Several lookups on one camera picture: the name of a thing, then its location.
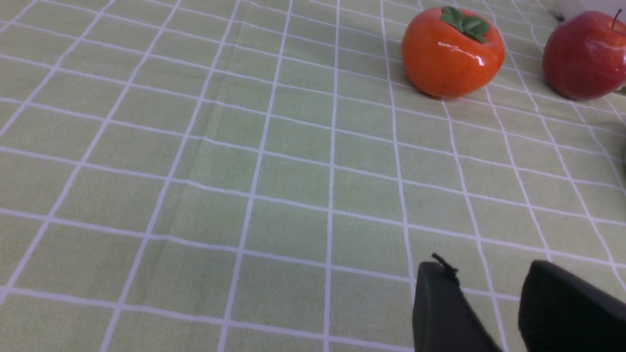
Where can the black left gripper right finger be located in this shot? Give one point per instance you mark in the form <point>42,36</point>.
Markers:
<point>560,312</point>

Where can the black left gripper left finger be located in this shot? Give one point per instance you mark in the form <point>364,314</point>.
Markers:
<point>443,319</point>

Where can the red apple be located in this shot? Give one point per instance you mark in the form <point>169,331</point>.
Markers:
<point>585,56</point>

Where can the orange persimmon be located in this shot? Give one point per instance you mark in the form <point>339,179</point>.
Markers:
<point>448,52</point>

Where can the white toaster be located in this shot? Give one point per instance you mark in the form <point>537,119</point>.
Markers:
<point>570,8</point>

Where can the green checkered tablecloth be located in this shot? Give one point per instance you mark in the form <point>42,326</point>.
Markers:
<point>262,176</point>

